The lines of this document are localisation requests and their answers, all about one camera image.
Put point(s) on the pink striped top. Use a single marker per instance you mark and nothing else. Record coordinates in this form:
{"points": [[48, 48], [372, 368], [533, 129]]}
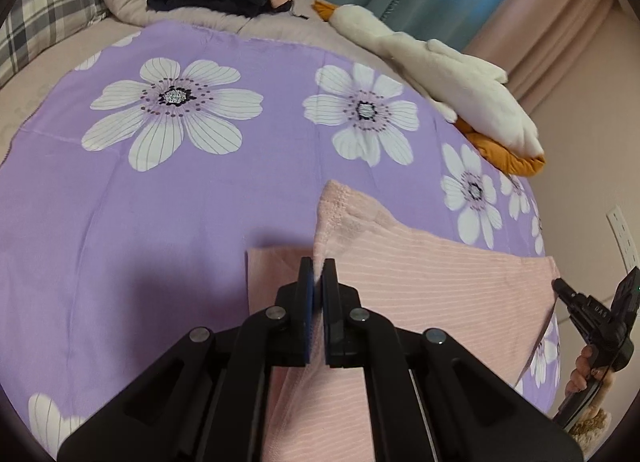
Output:
{"points": [[425, 282]]}

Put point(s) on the person's right hand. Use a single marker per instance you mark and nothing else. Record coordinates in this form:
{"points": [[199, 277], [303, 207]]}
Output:
{"points": [[580, 372]]}

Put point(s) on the grey plaid pillow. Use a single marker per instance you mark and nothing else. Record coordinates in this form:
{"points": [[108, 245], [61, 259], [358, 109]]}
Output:
{"points": [[45, 7]]}

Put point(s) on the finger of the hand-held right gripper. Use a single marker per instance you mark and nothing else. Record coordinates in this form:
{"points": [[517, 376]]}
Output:
{"points": [[572, 299]]}

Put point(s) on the white wall socket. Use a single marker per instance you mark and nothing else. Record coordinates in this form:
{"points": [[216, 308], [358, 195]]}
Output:
{"points": [[622, 237]]}

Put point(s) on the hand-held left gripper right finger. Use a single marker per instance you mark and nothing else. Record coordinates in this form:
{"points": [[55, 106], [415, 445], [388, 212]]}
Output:
{"points": [[400, 382]]}

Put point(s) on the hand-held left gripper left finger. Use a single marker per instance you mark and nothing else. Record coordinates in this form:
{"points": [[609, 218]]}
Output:
{"points": [[225, 382]]}

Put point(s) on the white goose plush toy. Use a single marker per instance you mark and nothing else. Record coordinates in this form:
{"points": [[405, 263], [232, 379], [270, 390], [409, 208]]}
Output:
{"points": [[450, 77]]}

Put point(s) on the pink curtain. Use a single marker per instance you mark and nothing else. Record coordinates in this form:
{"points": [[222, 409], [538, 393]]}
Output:
{"points": [[550, 7]]}

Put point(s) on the purple floral blanket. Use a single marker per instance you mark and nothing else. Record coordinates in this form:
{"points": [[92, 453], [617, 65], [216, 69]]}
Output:
{"points": [[200, 192]]}

